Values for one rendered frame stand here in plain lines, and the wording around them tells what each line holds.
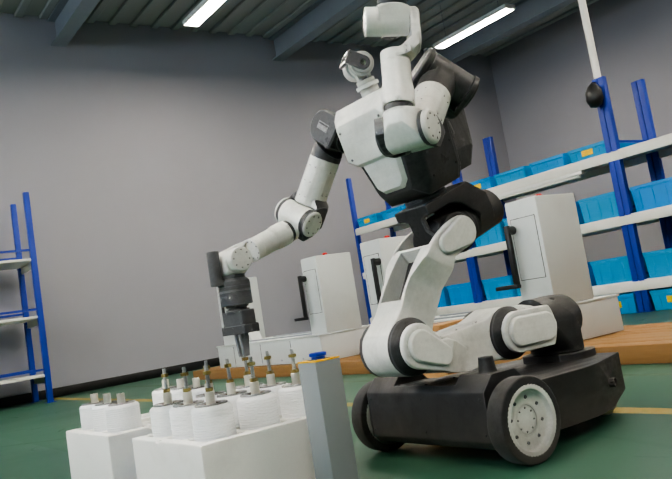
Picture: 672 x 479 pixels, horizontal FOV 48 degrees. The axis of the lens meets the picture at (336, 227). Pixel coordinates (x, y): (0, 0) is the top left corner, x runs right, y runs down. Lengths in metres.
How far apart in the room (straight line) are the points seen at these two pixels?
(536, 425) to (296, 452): 0.56
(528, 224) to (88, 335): 5.52
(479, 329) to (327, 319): 3.23
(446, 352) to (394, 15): 0.81
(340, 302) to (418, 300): 3.38
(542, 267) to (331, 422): 2.21
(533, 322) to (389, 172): 0.57
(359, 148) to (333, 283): 3.32
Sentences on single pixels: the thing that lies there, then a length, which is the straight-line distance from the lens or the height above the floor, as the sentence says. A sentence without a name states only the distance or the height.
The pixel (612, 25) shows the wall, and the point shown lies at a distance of 11.27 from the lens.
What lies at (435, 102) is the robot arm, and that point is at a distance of 1.75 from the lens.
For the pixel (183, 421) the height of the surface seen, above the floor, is 0.22.
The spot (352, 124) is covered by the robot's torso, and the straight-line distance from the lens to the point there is 2.00.
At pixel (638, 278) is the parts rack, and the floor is 0.27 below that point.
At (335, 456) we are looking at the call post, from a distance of 1.72.
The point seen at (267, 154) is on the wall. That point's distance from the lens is 9.50.
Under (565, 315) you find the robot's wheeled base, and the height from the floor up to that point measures 0.29.
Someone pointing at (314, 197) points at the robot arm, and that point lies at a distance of 2.20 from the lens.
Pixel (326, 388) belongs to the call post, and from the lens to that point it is 1.71.
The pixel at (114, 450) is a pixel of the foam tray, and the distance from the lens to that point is 2.22.
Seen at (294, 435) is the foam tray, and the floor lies 0.15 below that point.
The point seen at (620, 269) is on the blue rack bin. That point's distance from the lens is 6.68.
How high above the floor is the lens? 0.42
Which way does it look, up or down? 6 degrees up
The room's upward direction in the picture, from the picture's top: 9 degrees counter-clockwise
